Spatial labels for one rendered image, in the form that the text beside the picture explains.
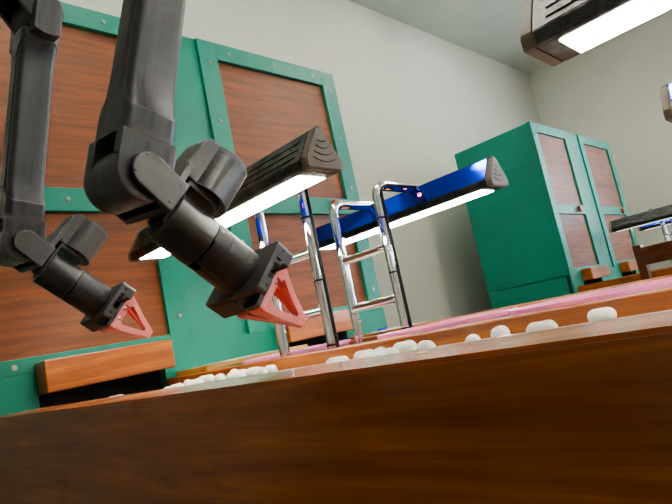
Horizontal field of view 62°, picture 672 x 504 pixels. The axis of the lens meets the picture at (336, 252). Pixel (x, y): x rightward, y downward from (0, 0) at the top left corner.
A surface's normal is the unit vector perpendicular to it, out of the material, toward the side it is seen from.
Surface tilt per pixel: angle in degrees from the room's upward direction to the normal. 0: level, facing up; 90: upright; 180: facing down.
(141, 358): 90
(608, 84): 90
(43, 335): 90
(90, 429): 90
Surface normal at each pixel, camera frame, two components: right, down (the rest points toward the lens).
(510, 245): -0.70, 0.04
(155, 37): 0.73, -0.15
